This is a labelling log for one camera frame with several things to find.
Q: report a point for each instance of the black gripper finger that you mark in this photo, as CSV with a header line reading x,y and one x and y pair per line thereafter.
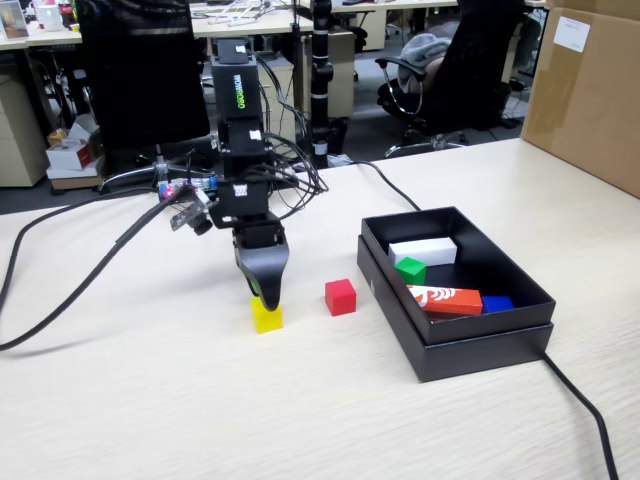
x,y
254,287
267,272

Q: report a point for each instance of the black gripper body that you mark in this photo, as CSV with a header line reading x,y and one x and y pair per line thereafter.
x,y
257,234

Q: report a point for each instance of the yellow wooden cube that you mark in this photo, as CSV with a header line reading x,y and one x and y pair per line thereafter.
x,y
267,322

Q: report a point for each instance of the red wooden cube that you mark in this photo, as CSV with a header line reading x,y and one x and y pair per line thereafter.
x,y
341,298

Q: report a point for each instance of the green wooden cube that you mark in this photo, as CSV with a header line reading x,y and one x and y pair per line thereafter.
x,y
410,272

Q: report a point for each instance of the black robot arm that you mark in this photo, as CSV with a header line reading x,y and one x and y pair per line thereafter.
x,y
237,100

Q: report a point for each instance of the black box tray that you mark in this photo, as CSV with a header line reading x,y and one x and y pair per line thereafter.
x,y
490,250

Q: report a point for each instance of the black open box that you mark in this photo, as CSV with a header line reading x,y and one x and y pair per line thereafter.
x,y
480,357

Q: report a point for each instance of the large cardboard box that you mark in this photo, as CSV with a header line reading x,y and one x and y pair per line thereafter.
x,y
590,110

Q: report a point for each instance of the controller circuit board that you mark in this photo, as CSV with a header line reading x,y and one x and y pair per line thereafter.
x,y
200,185

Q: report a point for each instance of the black pole with white rings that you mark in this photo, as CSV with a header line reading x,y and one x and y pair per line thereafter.
x,y
321,100

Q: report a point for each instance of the beige drawer cabinet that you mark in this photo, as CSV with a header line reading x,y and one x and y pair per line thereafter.
x,y
282,85

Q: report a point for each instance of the white rectangular block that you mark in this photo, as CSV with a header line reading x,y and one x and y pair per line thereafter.
x,y
425,249

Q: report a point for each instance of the tall beige cabinet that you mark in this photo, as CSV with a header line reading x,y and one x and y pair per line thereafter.
x,y
345,70

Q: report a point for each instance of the orange printed block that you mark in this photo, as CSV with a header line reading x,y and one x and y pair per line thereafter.
x,y
452,302

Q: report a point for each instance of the black mesh office chair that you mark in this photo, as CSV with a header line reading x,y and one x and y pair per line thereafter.
x,y
140,75

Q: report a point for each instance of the white and red carton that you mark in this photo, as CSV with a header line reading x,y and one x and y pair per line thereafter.
x,y
72,152

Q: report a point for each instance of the white laptop stand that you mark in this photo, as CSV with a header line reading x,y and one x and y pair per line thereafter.
x,y
235,14

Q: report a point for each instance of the blue block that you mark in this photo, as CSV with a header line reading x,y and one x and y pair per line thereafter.
x,y
497,304

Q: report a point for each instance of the grey cloth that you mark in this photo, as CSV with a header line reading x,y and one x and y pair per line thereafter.
x,y
425,55

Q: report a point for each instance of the wide beige cabinet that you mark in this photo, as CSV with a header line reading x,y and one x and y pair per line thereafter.
x,y
20,135

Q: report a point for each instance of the black chrome-armed office chair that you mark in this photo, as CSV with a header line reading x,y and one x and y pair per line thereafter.
x,y
475,75

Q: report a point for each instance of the cola bottle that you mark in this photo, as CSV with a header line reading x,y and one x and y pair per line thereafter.
x,y
66,14

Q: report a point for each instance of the white red container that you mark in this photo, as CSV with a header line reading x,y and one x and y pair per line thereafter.
x,y
49,17

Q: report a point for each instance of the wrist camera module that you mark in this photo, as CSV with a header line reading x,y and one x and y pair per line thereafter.
x,y
192,215

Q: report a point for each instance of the photo frame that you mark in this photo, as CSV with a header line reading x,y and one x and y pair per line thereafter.
x,y
14,20

